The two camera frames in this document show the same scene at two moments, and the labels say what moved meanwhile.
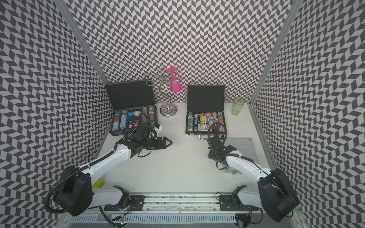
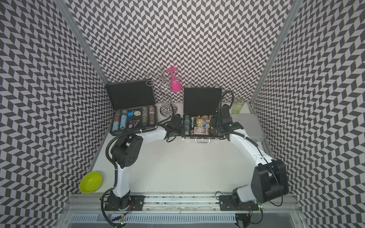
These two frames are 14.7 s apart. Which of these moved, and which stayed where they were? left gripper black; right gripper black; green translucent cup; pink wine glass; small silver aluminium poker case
Moved: right gripper black; small silver aluminium poker case; left gripper black
Stayed: pink wine glass; green translucent cup
